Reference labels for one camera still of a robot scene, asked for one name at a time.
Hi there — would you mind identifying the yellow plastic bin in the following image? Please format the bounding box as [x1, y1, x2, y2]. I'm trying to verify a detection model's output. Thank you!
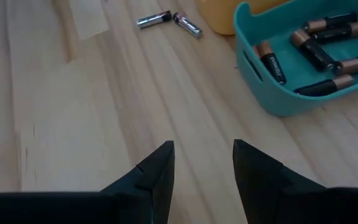
[194, 0, 291, 35]

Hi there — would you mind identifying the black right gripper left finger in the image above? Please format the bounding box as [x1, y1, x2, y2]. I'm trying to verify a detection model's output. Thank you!
[100, 139, 176, 224]

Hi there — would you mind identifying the black copper Duracell battery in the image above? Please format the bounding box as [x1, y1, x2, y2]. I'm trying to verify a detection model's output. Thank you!
[311, 21, 358, 43]
[293, 73, 355, 97]
[290, 29, 337, 72]
[257, 40, 287, 85]
[334, 53, 358, 76]
[303, 11, 358, 35]

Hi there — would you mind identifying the silver Energizer battery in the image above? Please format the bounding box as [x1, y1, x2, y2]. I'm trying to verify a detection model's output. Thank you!
[136, 10, 173, 30]
[172, 11, 203, 40]

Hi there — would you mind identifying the teal plastic bin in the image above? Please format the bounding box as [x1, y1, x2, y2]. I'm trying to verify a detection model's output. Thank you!
[233, 0, 358, 118]

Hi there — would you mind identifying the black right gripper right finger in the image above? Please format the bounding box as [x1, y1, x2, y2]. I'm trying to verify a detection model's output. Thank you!
[232, 138, 326, 224]

